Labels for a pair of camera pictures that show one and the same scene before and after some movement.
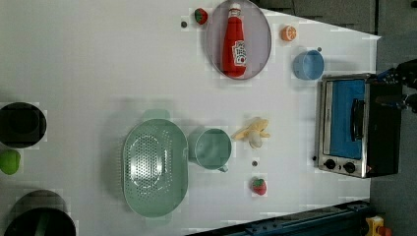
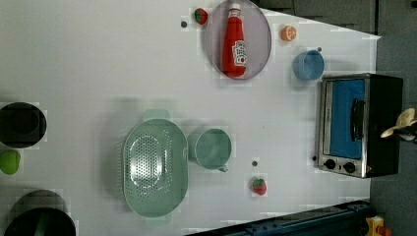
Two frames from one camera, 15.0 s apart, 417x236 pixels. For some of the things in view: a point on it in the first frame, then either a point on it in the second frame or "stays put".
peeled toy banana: (254, 132) → (405, 118)
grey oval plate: (258, 37) stays put
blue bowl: (308, 65) stays put
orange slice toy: (288, 33) stays put
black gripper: (406, 73) → (408, 133)
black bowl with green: (41, 221) stays put
